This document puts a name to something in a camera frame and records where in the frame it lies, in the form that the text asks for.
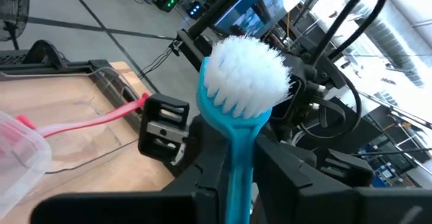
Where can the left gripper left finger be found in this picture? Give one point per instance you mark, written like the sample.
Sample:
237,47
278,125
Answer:
135,210

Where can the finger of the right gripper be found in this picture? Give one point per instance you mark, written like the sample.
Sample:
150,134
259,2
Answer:
297,156
206,127

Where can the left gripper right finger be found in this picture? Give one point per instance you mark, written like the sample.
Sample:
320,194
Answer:
337,207

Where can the blue dish brush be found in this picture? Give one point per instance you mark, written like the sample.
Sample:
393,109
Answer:
239,133

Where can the red dish brush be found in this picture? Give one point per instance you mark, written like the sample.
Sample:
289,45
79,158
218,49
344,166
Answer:
111,113

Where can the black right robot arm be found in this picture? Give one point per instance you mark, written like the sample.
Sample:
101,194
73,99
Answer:
303,69

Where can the clear low plastic bin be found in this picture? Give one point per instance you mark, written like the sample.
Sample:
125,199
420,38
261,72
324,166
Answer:
67,99

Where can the device with blue lights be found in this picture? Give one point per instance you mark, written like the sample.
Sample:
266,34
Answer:
195,9

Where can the black metal pole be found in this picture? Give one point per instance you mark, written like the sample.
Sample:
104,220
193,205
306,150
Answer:
219,6

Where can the monitor with blue screen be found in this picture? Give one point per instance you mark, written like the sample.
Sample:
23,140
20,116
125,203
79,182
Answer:
263,11

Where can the black perforated metal plate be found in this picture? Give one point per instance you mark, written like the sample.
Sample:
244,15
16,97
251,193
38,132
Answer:
13,58

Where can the black floor fan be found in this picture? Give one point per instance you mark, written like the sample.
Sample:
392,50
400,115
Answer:
17,1

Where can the black metal table frame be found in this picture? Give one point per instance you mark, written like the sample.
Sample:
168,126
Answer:
94,63

